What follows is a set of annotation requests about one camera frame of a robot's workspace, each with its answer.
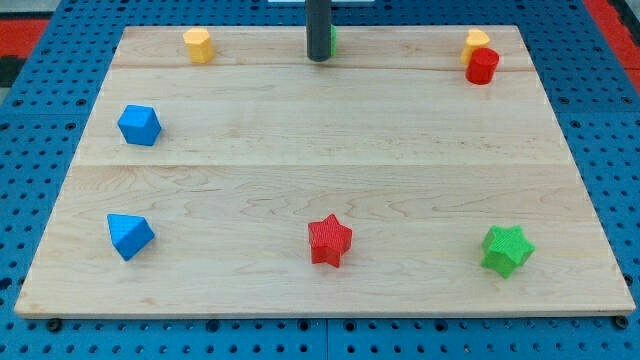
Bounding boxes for wooden board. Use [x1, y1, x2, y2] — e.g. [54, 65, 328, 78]
[15, 26, 636, 319]

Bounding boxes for red star block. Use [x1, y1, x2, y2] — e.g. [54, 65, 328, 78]
[308, 214, 353, 268]

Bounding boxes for blue triangle block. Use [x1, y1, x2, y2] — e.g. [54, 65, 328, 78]
[107, 214, 155, 261]

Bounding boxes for green circle block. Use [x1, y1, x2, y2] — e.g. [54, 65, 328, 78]
[330, 24, 337, 57]

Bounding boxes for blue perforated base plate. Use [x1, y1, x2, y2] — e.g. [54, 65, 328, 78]
[1, 0, 639, 359]

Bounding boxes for red cylinder block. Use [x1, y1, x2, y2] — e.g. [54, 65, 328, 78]
[465, 48, 500, 85]

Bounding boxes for green star block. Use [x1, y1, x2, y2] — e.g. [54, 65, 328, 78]
[480, 225, 536, 279]

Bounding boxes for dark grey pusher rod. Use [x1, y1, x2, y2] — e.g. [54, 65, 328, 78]
[305, 0, 332, 62]

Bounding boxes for blue cube block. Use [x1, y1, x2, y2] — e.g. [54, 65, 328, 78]
[117, 104, 162, 146]

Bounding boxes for yellow heart block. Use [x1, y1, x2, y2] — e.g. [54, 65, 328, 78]
[460, 28, 491, 65]

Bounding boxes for yellow hexagon block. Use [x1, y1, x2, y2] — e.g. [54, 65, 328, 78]
[182, 28, 215, 64]

